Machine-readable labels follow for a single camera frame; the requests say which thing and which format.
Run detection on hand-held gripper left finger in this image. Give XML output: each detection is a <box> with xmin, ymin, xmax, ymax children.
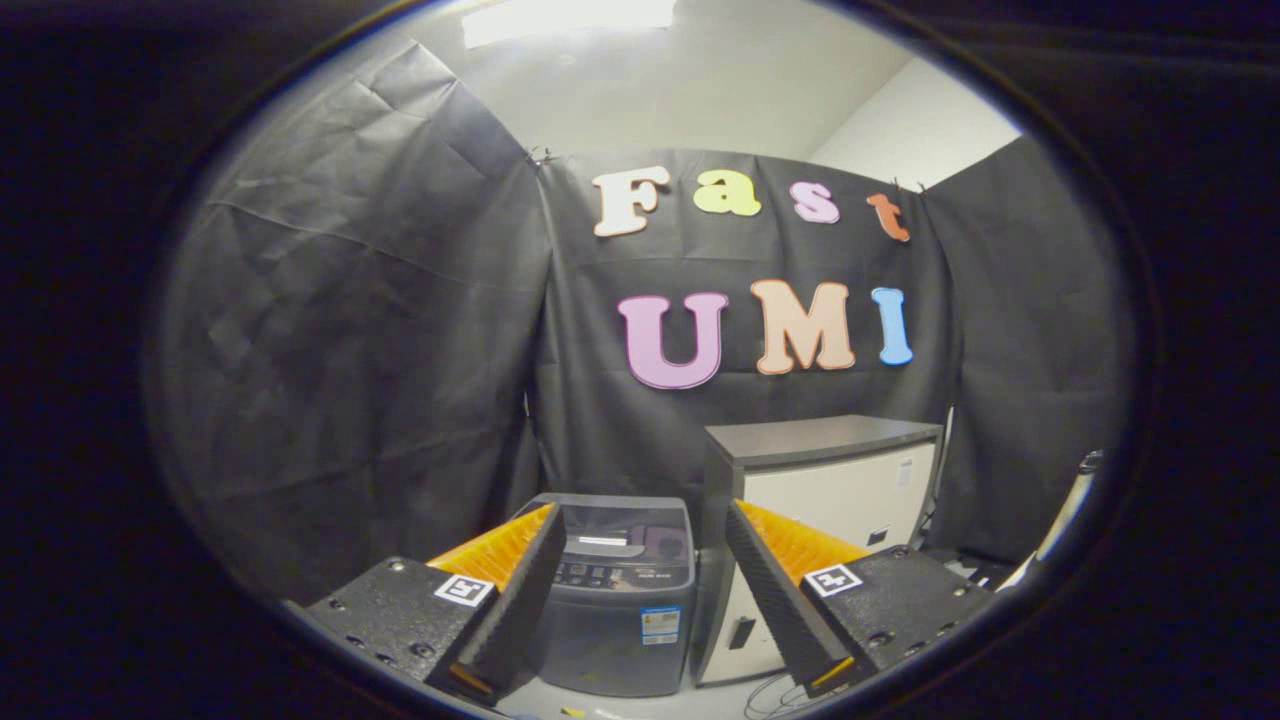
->
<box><xmin>285</xmin><ymin>502</ymin><xmax>568</xmax><ymax>704</ymax></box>

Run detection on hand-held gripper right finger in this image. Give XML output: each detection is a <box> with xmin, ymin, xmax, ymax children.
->
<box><xmin>725</xmin><ymin>498</ymin><xmax>996</xmax><ymax>698</ymax></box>

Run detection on grey washing machine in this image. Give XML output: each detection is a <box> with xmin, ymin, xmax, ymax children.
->
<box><xmin>510</xmin><ymin>492</ymin><xmax>698</xmax><ymax>698</ymax></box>

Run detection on beige cabinet with grey top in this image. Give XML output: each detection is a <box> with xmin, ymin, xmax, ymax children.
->
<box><xmin>690</xmin><ymin>415</ymin><xmax>944</xmax><ymax>688</ymax></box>

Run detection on black backdrop cloth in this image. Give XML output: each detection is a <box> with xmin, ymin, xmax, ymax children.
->
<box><xmin>150</xmin><ymin>40</ymin><xmax>1136</xmax><ymax>601</ymax></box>

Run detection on red and white floor cables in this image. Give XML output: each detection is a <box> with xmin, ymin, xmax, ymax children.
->
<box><xmin>745</xmin><ymin>672</ymin><xmax>831</xmax><ymax>719</ymax></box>

